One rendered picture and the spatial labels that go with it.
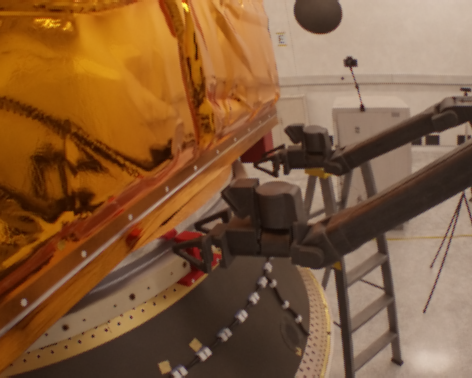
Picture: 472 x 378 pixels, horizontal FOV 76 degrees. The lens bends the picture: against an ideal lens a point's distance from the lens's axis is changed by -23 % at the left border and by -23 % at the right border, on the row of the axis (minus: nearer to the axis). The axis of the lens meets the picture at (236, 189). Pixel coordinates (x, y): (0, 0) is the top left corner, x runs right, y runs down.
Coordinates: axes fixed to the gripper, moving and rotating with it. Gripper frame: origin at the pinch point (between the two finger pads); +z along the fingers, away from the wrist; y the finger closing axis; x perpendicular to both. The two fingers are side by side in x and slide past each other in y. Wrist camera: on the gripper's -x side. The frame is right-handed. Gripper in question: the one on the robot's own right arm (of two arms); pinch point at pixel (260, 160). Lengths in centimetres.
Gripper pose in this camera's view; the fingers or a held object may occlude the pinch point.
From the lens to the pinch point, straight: 114.0
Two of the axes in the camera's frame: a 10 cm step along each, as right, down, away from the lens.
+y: -3.2, 3.5, -8.8
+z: -9.4, 0.1, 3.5
